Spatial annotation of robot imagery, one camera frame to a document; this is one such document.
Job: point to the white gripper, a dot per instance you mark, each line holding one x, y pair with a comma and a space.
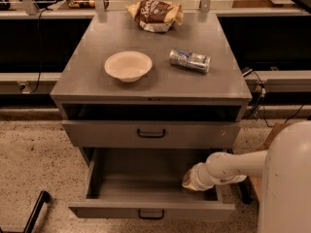
196, 176

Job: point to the grey drawer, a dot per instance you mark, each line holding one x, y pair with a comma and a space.
147, 184
151, 134

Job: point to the crushed silver can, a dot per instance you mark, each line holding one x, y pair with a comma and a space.
190, 60

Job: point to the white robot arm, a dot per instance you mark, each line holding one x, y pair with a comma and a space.
285, 172

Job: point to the brown chip bag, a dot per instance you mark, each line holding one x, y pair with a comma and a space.
156, 16

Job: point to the black chair leg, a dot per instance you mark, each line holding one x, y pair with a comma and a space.
43, 198

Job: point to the grey drawer cabinet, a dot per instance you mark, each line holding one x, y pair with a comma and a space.
168, 92

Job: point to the white paper bowl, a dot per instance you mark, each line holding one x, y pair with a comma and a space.
128, 66

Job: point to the grey top drawer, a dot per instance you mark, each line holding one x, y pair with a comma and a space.
151, 134

